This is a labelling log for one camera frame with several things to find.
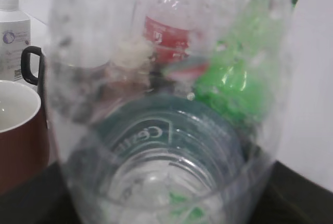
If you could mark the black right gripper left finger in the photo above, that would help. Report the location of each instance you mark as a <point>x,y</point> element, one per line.
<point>43,199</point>

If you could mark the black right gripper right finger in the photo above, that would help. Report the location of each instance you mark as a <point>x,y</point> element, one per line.
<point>291,198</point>

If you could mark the clear water bottle green label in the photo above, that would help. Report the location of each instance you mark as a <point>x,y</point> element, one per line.
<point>133,142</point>

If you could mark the red mug white interior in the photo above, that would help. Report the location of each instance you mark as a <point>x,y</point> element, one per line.
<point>24,135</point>

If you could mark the black mug white interior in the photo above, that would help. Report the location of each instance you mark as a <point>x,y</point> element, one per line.
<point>33,67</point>

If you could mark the green soda bottle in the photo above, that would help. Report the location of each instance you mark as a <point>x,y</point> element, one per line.
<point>246,76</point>

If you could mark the white yogurt bottle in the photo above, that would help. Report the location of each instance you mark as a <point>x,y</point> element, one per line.
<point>15,37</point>

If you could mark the cola bottle red label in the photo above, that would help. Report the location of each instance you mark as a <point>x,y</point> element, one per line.
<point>167,25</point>

